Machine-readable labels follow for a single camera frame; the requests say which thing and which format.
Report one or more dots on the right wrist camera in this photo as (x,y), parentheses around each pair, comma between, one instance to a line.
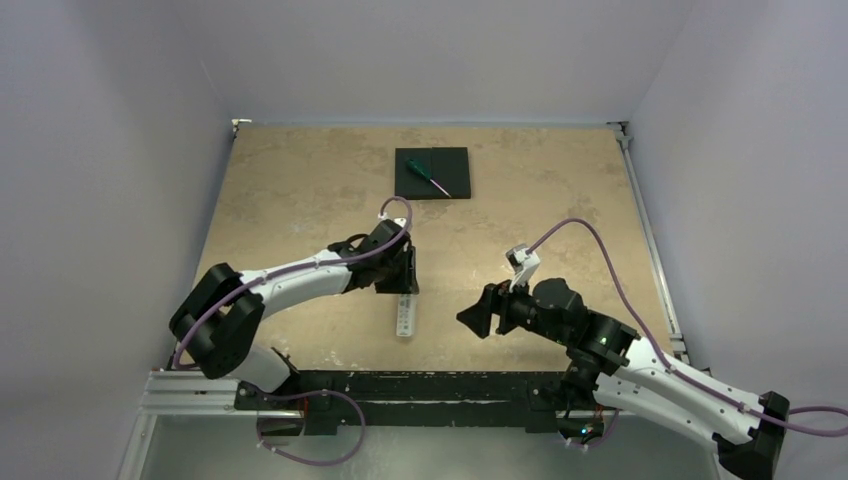
(524,263)

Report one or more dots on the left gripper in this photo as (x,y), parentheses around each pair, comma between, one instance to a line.
(405,283)

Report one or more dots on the black foam pad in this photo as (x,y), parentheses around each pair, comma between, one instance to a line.
(449,166)

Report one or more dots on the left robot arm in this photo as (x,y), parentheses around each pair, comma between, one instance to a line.
(218,321)

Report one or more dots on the green handled screwdriver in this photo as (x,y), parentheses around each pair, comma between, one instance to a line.
(420,170)

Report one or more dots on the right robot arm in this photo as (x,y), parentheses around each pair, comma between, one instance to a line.
(611,364)

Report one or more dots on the aluminium frame rail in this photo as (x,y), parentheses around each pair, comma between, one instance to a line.
(677,339)

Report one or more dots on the white remote control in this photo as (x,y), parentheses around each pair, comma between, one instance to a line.
(406,315)

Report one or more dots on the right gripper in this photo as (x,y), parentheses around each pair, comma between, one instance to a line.
(501,308)

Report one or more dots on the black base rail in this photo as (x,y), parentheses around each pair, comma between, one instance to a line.
(323,401)

